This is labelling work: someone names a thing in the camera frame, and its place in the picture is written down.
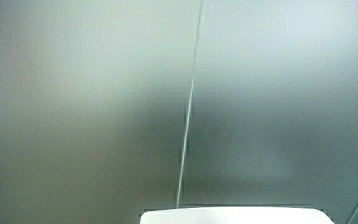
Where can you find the white rectangular tray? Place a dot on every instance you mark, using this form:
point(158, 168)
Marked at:
point(235, 216)

